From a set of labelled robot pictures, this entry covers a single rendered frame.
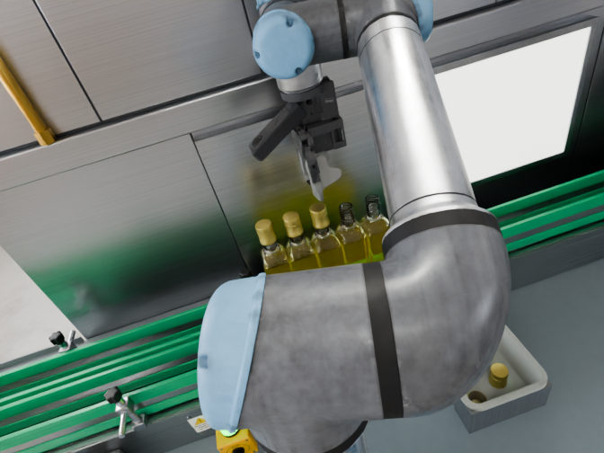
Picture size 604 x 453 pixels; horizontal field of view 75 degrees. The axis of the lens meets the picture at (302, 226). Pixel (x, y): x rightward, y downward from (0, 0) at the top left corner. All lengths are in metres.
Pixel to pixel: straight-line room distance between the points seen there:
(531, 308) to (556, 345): 0.11
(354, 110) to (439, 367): 0.67
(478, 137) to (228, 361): 0.89
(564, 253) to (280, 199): 0.72
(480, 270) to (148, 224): 0.79
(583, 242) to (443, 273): 0.94
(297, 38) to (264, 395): 0.39
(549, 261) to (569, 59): 0.48
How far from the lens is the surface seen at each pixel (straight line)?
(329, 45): 0.53
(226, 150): 0.84
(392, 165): 0.37
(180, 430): 1.00
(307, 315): 0.27
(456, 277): 0.29
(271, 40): 0.51
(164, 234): 0.98
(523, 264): 1.13
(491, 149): 1.11
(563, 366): 1.07
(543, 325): 1.13
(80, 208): 0.96
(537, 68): 1.09
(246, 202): 0.90
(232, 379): 0.29
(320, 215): 0.79
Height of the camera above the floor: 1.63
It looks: 38 degrees down
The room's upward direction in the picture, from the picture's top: 15 degrees counter-clockwise
